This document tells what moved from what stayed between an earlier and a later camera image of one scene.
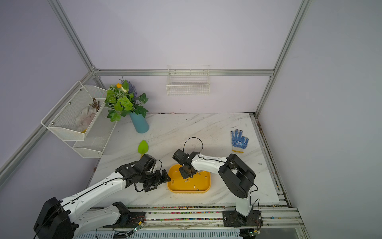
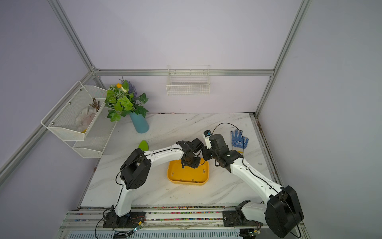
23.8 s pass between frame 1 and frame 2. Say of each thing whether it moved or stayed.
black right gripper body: moved
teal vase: stayed
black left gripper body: moved
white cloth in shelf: stayed
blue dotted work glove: stayed
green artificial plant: stayed
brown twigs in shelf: stayed
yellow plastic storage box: moved
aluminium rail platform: stayed
